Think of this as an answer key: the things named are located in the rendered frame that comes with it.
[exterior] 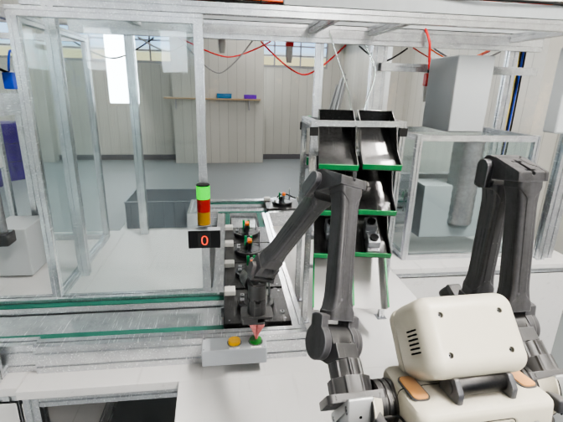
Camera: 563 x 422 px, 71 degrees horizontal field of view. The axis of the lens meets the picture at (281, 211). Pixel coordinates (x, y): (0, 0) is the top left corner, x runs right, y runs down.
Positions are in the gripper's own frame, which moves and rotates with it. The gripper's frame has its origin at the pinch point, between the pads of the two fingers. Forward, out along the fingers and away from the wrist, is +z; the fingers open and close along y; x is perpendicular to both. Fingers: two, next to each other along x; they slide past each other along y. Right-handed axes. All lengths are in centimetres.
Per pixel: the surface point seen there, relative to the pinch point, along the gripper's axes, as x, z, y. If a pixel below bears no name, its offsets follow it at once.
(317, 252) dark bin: -17.4, -21.9, -22.7
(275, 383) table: 8.3, 12.4, -5.8
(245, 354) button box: 3.1, 4.6, 3.7
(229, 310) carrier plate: -18.7, 1.6, 8.8
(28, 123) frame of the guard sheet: -36, -63, 76
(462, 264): -73, 11, -118
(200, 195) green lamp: -31, -39, 19
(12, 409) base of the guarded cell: 2, 22, 77
